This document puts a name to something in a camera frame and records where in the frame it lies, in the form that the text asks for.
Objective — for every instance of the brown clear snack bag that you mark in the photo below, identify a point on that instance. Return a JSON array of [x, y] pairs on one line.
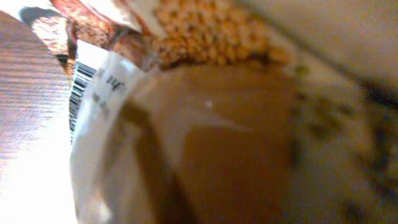
[[229, 111]]

